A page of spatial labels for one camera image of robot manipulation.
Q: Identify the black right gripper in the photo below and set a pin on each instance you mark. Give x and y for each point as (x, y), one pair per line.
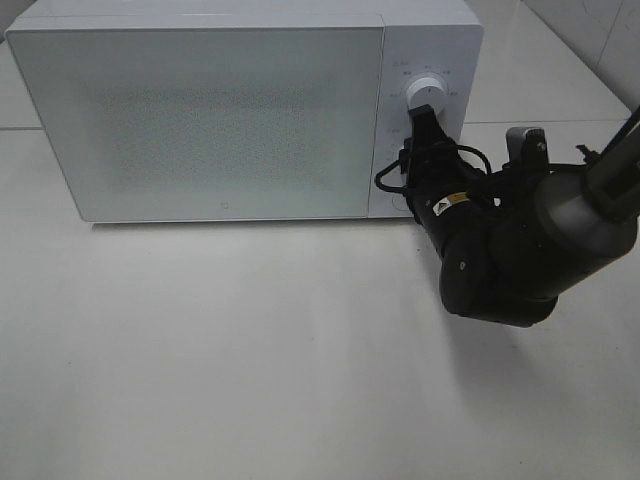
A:
(441, 169)

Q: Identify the round white door button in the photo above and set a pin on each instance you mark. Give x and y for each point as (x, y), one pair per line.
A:
(399, 203)

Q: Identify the white microwave door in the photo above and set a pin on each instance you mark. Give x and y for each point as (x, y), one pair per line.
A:
(151, 126)

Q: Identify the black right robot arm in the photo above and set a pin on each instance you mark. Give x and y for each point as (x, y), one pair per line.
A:
(511, 241)

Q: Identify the upper white power knob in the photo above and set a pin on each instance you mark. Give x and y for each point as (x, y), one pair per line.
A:
(427, 90)

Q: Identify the white microwave oven body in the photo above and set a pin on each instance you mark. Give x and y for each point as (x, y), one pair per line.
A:
(418, 37)

